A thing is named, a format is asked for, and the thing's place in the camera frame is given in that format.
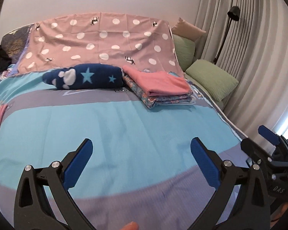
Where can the green pillow far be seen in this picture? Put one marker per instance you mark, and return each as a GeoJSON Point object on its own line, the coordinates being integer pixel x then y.
{"type": "Point", "coordinates": [184, 49]}

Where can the beige cushion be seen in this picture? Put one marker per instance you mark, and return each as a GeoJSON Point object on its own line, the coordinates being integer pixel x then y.
{"type": "Point", "coordinates": [187, 30]}

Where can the person's left hand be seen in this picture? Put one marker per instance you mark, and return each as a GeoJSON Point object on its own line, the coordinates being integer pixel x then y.
{"type": "Point", "coordinates": [130, 226]}

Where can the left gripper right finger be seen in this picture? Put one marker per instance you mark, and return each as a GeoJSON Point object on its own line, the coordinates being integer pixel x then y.
{"type": "Point", "coordinates": [251, 209]}

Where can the navy star fleece blanket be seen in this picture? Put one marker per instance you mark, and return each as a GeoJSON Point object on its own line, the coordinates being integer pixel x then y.
{"type": "Point", "coordinates": [85, 76]}

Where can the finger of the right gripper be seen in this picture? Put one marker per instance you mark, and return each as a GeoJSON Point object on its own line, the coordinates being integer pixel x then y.
{"type": "Point", "coordinates": [256, 155]}
{"type": "Point", "coordinates": [276, 136]}

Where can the green pillow near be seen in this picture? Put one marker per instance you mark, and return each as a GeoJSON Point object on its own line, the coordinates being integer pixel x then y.
{"type": "Point", "coordinates": [215, 80]}

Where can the pink polka dot cloth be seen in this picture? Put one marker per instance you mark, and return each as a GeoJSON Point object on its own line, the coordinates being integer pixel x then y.
{"type": "Point", "coordinates": [144, 43]}

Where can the pink knit shirt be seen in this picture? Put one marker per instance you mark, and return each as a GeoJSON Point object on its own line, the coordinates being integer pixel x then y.
{"type": "Point", "coordinates": [158, 83]}

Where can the grey striped curtain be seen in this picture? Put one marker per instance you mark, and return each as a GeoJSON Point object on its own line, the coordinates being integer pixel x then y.
{"type": "Point", "coordinates": [256, 54]}

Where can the green pillow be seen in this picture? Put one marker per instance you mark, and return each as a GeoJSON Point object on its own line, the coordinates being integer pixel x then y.
{"type": "Point", "coordinates": [215, 80]}
{"type": "Point", "coordinates": [184, 49]}

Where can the black floor lamp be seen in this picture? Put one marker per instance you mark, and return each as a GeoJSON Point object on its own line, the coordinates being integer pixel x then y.
{"type": "Point", "coordinates": [233, 15]}

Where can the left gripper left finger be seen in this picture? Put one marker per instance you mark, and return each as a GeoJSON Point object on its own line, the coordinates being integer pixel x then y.
{"type": "Point", "coordinates": [32, 209]}

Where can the folded blue floral garment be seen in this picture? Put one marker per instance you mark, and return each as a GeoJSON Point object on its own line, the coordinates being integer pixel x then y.
{"type": "Point", "coordinates": [153, 101]}

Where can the turquoise grey patterned duvet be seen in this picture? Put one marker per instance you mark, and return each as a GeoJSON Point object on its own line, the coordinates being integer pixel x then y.
{"type": "Point", "coordinates": [141, 169]}

